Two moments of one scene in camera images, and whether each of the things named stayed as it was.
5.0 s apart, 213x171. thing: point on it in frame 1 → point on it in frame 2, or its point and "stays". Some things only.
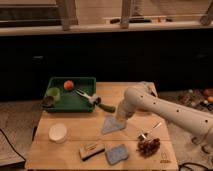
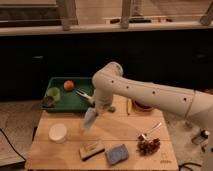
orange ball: x=68 y=85 stays
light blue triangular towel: x=111 y=125 → x=89 y=117
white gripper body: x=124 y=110 → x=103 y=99
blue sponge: x=117 y=153 stays
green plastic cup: x=54 y=92 stays
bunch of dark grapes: x=147 y=146 stays
